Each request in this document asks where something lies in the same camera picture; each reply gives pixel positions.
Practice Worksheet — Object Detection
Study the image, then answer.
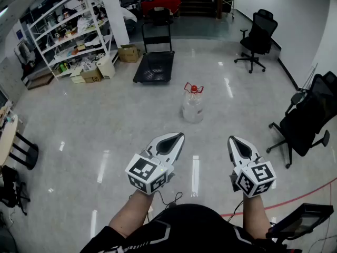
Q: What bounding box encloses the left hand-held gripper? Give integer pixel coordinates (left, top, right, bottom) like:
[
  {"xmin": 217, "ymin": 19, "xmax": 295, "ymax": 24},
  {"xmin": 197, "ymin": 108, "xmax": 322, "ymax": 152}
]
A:
[{"xmin": 125, "ymin": 132, "xmax": 185, "ymax": 196}]

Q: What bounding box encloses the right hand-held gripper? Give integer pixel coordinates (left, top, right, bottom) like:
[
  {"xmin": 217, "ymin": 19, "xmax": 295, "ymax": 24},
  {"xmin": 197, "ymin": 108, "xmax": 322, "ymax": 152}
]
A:
[{"xmin": 227, "ymin": 136, "xmax": 277, "ymax": 197}]

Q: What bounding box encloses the clear water jug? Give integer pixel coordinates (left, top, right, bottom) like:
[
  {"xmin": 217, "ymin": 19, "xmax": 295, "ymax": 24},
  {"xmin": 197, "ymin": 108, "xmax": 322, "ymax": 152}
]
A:
[{"xmin": 181, "ymin": 82, "xmax": 205, "ymax": 124}]

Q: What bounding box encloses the black platform trolley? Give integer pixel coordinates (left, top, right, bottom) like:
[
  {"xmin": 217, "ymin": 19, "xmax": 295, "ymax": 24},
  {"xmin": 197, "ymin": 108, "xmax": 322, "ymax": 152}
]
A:
[{"xmin": 132, "ymin": 20, "xmax": 176, "ymax": 85}]

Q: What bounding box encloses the person's left forearm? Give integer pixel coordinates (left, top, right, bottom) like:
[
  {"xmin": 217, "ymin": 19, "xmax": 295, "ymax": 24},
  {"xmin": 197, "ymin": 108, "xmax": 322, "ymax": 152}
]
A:
[{"xmin": 108, "ymin": 189, "xmax": 156, "ymax": 238}]

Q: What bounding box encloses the person's right forearm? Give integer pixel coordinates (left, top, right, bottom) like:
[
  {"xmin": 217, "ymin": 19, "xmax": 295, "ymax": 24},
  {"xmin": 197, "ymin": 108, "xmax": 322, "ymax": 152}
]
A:
[{"xmin": 242, "ymin": 193, "xmax": 271, "ymax": 241}]

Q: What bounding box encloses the black office chair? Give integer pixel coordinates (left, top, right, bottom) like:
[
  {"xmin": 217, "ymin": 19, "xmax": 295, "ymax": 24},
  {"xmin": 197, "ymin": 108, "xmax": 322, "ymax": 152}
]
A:
[
  {"xmin": 266, "ymin": 71, "xmax": 337, "ymax": 169},
  {"xmin": 234, "ymin": 8, "xmax": 279, "ymax": 74}
]

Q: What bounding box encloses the person's black clothing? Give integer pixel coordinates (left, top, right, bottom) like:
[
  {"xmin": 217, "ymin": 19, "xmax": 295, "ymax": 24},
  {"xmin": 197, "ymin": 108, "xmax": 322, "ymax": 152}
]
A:
[{"xmin": 78, "ymin": 203, "xmax": 290, "ymax": 253}]

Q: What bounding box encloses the teal dustpan and broom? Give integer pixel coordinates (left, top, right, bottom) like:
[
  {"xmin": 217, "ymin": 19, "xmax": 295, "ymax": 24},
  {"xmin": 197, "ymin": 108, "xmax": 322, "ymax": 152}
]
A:
[{"xmin": 298, "ymin": 64, "xmax": 319, "ymax": 92}]

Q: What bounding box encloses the black flat monitor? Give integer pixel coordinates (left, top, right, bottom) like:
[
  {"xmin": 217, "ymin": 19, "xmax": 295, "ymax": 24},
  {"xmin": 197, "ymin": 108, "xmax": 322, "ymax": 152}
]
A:
[{"xmin": 265, "ymin": 203, "xmax": 334, "ymax": 245}]

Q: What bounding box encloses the open cardboard box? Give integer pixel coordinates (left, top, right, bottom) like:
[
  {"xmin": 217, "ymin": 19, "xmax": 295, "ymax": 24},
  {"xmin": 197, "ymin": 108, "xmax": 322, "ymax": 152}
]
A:
[{"xmin": 117, "ymin": 44, "xmax": 141, "ymax": 63}]

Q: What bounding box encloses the cream plastic bin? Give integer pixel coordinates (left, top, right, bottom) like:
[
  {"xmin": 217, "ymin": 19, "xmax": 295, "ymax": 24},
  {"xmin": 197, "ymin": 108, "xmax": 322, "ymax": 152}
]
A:
[{"xmin": 96, "ymin": 54, "xmax": 116, "ymax": 80}]

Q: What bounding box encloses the printed cardboard box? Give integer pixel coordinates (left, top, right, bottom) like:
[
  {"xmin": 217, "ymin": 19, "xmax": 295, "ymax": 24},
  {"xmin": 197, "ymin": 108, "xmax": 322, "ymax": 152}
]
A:
[{"xmin": 80, "ymin": 67, "xmax": 103, "ymax": 84}]

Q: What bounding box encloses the white plastic bag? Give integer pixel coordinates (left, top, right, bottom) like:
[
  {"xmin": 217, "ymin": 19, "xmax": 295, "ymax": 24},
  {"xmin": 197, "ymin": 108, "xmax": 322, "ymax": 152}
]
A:
[{"xmin": 82, "ymin": 61, "xmax": 97, "ymax": 73}]

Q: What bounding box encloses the stack of white flat boxes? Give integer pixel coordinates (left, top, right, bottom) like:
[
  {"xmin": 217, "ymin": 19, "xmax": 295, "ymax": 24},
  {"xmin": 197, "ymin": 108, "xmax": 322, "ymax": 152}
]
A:
[{"xmin": 70, "ymin": 69, "xmax": 85, "ymax": 85}]

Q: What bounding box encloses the white metal shelving rack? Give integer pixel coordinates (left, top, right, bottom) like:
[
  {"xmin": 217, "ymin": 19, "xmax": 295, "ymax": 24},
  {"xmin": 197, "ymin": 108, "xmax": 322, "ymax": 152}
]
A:
[{"xmin": 19, "ymin": 0, "xmax": 120, "ymax": 82}]

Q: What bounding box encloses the black chair with round back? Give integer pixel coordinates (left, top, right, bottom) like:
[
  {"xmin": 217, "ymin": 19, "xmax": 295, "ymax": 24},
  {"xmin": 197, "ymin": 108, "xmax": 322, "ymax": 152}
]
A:
[{"xmin": 147, "ymin": 6, "xmax": 174, "ymax": 26}]

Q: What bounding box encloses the red cloth table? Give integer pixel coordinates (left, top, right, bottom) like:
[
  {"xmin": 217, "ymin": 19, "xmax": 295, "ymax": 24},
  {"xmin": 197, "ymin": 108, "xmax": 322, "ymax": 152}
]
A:
[{"xmin": 141, "ymin": 0, "xmax": 182, "ymax": 17}]

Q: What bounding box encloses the low brown wooden crate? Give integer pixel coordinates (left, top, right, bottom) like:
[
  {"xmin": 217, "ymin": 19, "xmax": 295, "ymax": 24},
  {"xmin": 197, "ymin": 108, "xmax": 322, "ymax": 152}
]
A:
[{"xmin": 27, "ymin": 72, "xmax": 55, "ymax": 91}]

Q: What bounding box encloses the black bin on metal stand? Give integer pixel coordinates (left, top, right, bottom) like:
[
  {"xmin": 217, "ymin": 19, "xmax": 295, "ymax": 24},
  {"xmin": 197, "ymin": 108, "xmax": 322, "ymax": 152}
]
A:
[{"xmin": 222, "ymin": 0, "xmax": 235, "ymax": 20}]

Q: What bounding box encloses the round wooden table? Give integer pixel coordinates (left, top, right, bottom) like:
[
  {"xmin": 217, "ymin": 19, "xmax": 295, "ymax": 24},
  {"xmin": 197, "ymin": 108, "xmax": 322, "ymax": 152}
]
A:
[{"xmin": 0, "ymin": 114, "xmax": 39, "ymax": 171}]

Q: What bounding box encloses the black rolling stool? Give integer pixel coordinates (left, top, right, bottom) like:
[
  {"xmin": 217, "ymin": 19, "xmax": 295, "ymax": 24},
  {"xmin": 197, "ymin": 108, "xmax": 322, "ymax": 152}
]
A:
[{"xmin": 0, "ymin": 164, "xmax": 31, "ymax": 216}]

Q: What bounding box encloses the black cable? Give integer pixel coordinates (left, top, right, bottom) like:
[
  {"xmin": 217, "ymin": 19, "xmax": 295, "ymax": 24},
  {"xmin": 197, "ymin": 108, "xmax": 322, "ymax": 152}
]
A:
[{"xmin": 155, "ymin": 190, "xmax": 184, "ymax": 211}]

